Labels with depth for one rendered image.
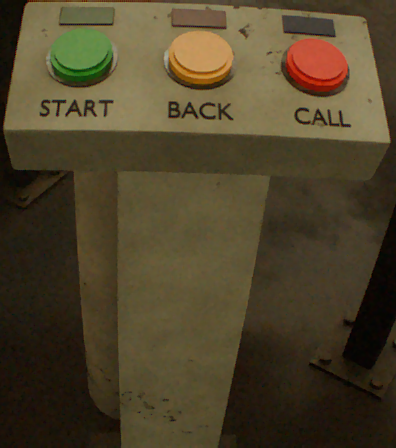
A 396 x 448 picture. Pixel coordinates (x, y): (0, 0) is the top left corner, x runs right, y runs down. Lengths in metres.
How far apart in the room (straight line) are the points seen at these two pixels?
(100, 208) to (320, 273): 0.56
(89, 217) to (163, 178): 0.24
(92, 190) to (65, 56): 0.25
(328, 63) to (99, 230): 0.33
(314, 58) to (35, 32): 0.18
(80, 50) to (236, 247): 0.18
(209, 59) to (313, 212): 0.85
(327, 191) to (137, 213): 0.86
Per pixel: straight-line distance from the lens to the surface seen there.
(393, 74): 1.75
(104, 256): 0.73
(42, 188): 1.28
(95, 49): 0.46
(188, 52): 0.46
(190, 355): 0.62
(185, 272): 0.54
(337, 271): 1.19
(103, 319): 0.81
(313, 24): 0.50
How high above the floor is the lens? 0.84
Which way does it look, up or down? 43 degrees down
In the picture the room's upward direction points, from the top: 6 degrees clockwise
